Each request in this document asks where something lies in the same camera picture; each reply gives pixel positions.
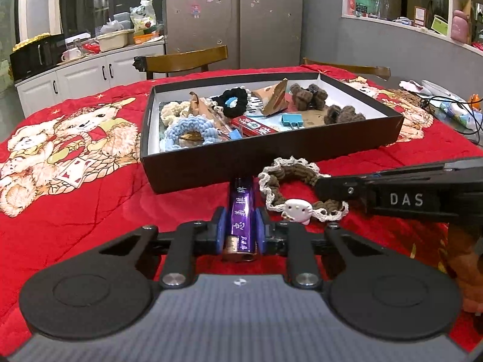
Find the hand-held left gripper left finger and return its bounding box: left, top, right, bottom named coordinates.
left=62, top=207, right=226, bottom=290

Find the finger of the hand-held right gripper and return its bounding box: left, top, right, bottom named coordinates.
left=315, top=174, right=373, bottom=216

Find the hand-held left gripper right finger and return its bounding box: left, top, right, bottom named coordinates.
left=257, top=207, right=416, bottom=290

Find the purple lighter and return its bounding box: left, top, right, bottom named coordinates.
left=225, top=177, right=259, bottom=263

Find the brown scrunchie with lace trim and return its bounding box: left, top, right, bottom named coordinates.
left=257, top=157, right=350, bottom=227

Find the black cardboard box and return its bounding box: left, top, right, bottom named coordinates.
left=139, top=72, right=405, bottom=195

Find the brown crochet bow hair clip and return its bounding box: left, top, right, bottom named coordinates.
left=323, top=104, right=367, bottom=125
left=289, top=82, right=327, bottom=111

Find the blue binder clip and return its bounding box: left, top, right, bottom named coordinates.
left=281, top=113, right=306, bottom=129

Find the red patterned lighter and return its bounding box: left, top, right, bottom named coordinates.
left=230, top=115, right=282, bottom=137

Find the clear pen with blue cap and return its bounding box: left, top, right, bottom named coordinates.
left=209, top=105, right=242, bottom=141

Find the triangular orange snack packet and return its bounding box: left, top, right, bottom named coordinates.
left=187, top=91, right=223, bottom=122
left=251, top=78, right=289, bottom=116

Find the black scrunchie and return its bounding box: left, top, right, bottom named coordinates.
left=216, top=87, right=250, bottom=119

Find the cream fluffy scrunchie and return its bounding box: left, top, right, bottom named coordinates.
left=160, top=101, right=193, bottom=125

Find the person's right hand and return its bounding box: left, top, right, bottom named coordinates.
left=448, top=230, right=483, bottom=312

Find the white and green tube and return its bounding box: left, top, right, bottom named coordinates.
left=437, top=101, right=476, bottom=129

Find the white flat device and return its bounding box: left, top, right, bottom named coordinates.
left=420, top=79, right=463, bottom=101

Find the crumpled white tissue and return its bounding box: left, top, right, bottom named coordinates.
left=399, top=80, right=431, bottom=95

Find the wooden chair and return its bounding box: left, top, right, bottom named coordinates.
left=301, top=57, right=392, bottom=81
left=143, top=45, right=229, bottom=81

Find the red bear print blanket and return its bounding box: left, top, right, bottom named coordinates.
left=0, top=64, right=483, bottom=352

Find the green card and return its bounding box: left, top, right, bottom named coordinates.
left=432, top=14, right=450, bottom=35

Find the pink bottle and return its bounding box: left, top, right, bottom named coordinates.
left=450, top=9, right=471, bottom=42

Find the silver refrigerator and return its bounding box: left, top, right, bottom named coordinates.
left=162, top=0, right=305, bottom=72

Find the white kitchen cabinet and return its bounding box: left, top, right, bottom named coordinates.
left=14, top=38, right=167, bottom=118

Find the beige plastic basin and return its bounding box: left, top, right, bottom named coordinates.
left=97, top=30, right=131, bottom=52

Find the green and white snack bag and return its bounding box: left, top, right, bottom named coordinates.
left=130, top=0, right=156, bottom=33

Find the grey plastic bag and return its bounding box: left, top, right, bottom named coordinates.
left=100, top=18, right=123, bottom=37

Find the black microwave oven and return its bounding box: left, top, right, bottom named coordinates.
left=9, top=34, right=65, bottom=82

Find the yellow frilled cover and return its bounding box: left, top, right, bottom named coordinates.
left=12, top=33, right=50, bottom=52

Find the black cable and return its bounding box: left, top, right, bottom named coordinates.
left=418, top=95, right=483, bottom=137

